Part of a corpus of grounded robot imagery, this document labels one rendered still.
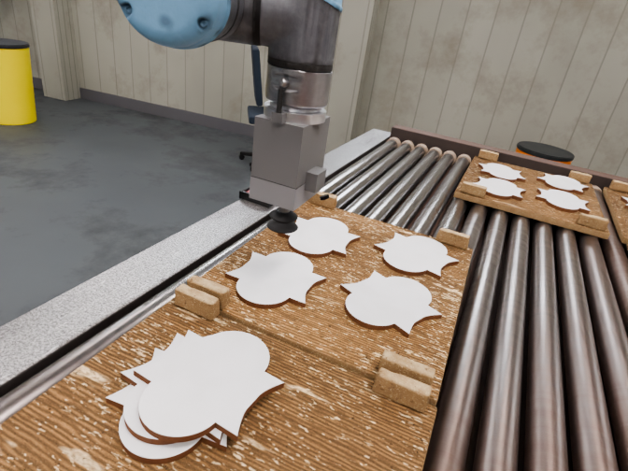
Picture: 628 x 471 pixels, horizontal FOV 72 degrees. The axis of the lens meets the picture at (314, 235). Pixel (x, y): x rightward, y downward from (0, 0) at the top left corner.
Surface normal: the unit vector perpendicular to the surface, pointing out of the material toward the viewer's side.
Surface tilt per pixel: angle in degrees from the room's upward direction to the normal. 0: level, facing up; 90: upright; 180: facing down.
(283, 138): 90
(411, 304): 0
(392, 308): 0
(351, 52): 90
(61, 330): 0
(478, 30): 90
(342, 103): 90
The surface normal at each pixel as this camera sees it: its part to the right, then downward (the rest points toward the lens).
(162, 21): 0.03, 0.45
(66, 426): 0.13, -0.87
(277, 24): -0.02, 0.71
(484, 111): -0.31, 0.41
